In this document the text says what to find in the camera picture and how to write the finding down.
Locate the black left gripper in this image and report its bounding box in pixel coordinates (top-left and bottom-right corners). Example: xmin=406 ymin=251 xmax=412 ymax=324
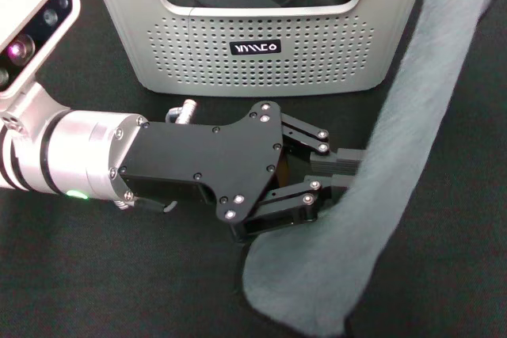
xmin=118 ymin=100 xmax=358 ymax=245

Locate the grey towel with black edging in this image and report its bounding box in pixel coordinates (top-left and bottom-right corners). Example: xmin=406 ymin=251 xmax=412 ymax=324
xmin=241 ymin=0 xmax=505 ymax=338

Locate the grey perforated plastic storage basket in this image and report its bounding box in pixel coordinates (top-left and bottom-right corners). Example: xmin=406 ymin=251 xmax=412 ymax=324
xmin=94 ymin=0 xmax=440 ymax=98

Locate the black tablecloth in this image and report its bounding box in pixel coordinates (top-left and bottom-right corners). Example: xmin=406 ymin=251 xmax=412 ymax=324
xmin=0 ymin=0 xmax=507 ymax=338

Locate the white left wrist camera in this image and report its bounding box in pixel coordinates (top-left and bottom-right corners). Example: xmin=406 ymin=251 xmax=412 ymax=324
xmin=0 ymin=0 xmax=82 ymax=96

